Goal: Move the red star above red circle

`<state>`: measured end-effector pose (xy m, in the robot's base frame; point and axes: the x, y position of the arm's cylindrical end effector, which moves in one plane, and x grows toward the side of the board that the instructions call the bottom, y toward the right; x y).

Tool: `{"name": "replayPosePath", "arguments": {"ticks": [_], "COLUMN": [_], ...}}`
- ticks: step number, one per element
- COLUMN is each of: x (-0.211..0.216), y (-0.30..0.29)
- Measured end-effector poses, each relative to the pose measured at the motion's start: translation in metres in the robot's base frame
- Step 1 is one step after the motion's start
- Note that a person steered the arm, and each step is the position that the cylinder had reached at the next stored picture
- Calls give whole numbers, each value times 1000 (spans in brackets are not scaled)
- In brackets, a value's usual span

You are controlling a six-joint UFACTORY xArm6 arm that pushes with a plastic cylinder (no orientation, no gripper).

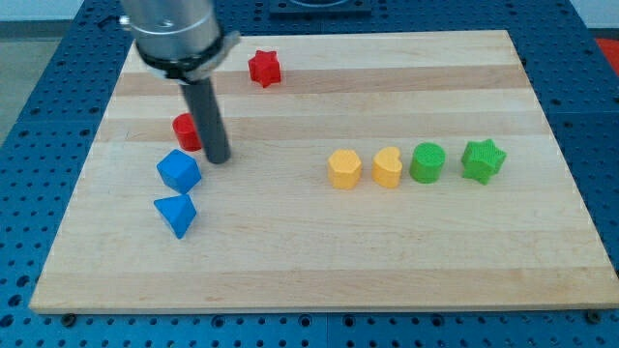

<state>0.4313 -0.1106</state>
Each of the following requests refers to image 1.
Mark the green cylinder block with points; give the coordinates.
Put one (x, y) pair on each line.
(427, 162)

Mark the green star block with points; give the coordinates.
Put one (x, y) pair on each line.
(481, 160)

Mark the blue cube block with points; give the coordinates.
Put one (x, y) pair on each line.
(179, 171)

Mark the yellow heart block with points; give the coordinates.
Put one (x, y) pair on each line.
(387, 167)

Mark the wooden board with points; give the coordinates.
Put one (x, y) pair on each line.
(271, 234)

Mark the blue triangle block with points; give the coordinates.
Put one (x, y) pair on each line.
(178, 212)

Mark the red star block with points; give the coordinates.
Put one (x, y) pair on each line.
(265, 68)

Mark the yellow hexagon block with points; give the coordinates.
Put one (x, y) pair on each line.
(344, 169)

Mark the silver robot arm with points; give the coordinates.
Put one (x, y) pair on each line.
(182, 40)

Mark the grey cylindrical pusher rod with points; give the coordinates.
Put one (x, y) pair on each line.
(202, 104)

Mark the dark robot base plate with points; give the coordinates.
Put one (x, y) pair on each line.
(282, 8)

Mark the red cylinder block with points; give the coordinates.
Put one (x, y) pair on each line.
(185, 132)

